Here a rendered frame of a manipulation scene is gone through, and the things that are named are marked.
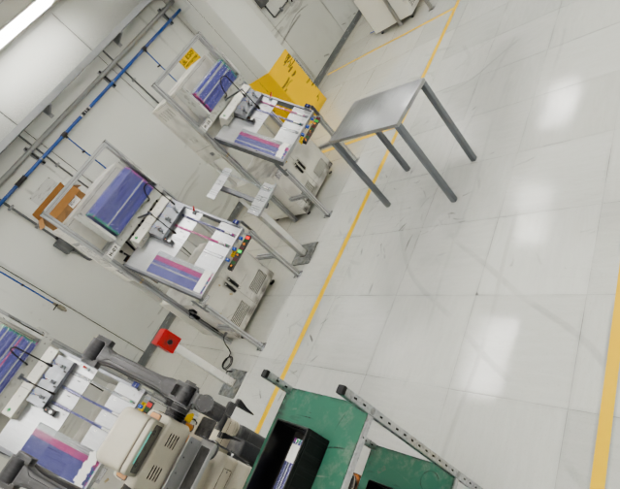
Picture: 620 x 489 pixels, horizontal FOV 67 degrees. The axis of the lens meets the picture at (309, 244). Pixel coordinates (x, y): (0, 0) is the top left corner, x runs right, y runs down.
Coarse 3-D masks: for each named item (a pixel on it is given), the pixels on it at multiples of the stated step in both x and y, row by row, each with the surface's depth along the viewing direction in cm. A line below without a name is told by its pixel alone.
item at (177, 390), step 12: (108, 348) 168; (84, 360) 166; (96, 360) 166; (108, 360) 166; (120, 360) 166; (132, 372) 164; (144, 372) 164; (156, 384) 162; (168, 384) 162; (180, 384) 162; (168, 396) 160; (180, 396) 160
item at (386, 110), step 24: (384, 96) 341; (408, 96) 315; (432, 96) 324; (360, 120) 343; (384, 120) 317; (336, 144) 358; (384, 144) 394; (408, 144) 313; (360, 168) 374; (408, 168) 409; (432, 168) 325
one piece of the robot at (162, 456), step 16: (160, 416) 186; (176, 416) 186; (160, 432) 181; (176, 432) 185; (160, 448) 180; (176, 448) 185; (144, 464) 175; (160, 464) 180; (208, 464) 196; (224, 464) 198; (240, 464) 202; (128, 480) 174; (144, 480) 175; (160, 480) 180; (208, 480) 195; (224, 480) 198; (240, 480) 198
